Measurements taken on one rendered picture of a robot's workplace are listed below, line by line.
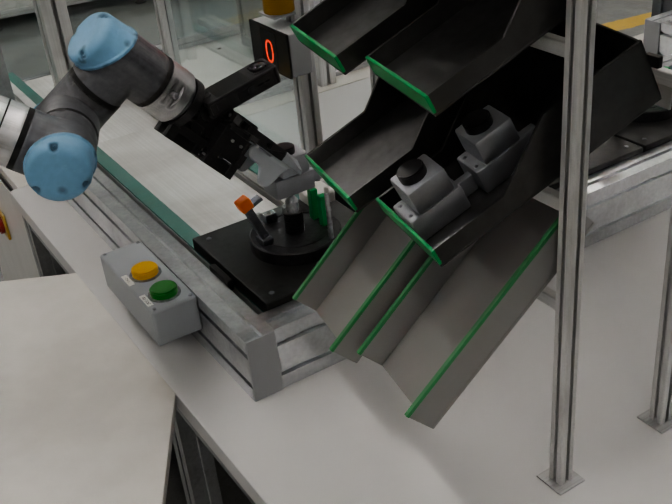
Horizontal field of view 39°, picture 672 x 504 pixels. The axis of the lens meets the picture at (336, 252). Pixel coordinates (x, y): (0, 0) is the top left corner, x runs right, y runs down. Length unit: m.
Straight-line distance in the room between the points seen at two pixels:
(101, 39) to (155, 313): 0.40
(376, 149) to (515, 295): 0.25
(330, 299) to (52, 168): 0.39
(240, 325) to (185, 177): 0.59
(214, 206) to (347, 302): 0.56
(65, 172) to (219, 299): 0.37
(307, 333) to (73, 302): 0.47
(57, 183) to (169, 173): 0.78
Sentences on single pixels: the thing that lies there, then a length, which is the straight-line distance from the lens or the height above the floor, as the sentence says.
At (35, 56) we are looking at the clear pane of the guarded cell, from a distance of 2.62.
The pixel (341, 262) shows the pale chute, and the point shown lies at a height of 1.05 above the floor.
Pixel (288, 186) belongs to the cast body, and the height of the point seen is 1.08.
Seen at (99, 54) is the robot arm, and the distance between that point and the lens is 1.18.
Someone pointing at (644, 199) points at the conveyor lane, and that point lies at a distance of 1.69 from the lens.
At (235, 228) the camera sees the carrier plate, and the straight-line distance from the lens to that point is 1.51.
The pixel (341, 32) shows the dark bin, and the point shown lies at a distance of 1.06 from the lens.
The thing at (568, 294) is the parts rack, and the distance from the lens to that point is 1.01.
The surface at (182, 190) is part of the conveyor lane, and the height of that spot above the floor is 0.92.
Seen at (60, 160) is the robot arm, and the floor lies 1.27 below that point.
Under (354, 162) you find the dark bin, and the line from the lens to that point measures 1.12.
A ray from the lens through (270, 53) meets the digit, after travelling 1.54.
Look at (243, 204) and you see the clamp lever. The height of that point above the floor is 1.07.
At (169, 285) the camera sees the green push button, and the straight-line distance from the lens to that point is 1.39.
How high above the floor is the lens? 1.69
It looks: 31 degrees down
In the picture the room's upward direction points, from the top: 6 degrees counter-clockwise
